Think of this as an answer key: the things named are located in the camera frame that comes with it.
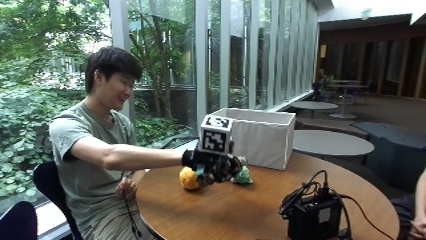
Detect tall round pedestal table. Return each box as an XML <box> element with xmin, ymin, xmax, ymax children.
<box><xmin>327</xmin><ymin>83</ymin><xmax>370</xmax><ymax>120</ymax></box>

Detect thin black glove cable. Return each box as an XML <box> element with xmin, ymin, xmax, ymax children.
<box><xmin>120</xmin><ymin>171</ymin><xmax>144</xmax><ymax>240</ymax></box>

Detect brown bench seat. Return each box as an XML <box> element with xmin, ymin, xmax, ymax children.
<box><xmin>295</xmin><ymin>117</ymin><xmax>370</xmax><ymax>140</ymax></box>

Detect orange yellow soft toy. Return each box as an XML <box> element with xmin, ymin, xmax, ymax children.
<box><xmin>179</xmin><ymin>166</ymin><xmax>203</xmax><ymax>191</ymax></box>

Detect the person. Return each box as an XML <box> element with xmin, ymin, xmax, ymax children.
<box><xmin>48</xmin><ymin>46</ymin><xmax>188</xmax><ymax>240</ymax></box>

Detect small grey round table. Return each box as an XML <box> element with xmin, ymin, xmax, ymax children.
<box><xmin>289</xmin><ymin>100</ymin><xmax>340</xmax><ymax>120</ymax></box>

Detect potted plant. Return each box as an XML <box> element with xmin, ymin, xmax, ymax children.
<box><xmin>319</xmin><ymin>74</ymin><xmax>338</xmax><ymax>89</ymax></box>

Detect dark blue chair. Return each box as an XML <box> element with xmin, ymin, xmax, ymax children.
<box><xmin>32</xmin><ymin>161</ymin><xmax>86</xmax><ymax>240</ymax></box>
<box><xmin>0</xmin><ymin>200</ymin><xmax>40</xmax><ymax>240</ymax></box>

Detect white fabric storage box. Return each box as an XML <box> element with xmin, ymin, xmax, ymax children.
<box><xmin>211</xmin><ymin>107</ymin><xmax>297</xmax><ymax>171</ymax></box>

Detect large grey round table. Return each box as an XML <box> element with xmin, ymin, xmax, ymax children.
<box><xmin>292</xmin><ymin>129</ymin><xmax>376</xmax><ymax>158</ymax></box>

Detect white marker cube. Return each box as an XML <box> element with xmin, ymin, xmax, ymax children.
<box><xmin>197</xmin><ymin>114</ymin><xmax>236</xmax><ymax>156</ymax></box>

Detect dark blue upholstered seat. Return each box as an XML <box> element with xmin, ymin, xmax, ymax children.
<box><xmin>352</xmin><ymin>121</ymin><xmax>426</xmax><ymax>194</ymax></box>

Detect black electronics box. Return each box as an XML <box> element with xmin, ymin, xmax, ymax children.
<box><xmin>287</xmin><ymin>195</ymin><xmax>344</xmax><ymax>240</ymax></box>

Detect green soft toy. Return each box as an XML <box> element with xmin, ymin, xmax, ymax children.
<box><xmin>232</xmin><ymin>165</ymin><xmax>255</xmax><ymax>186</ymax></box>

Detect bundle of black cables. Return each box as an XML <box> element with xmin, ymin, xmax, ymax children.
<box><xmin>279</xmin><ymin>169</ymin><xmax>397</xmax><ymax>240</ymax></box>

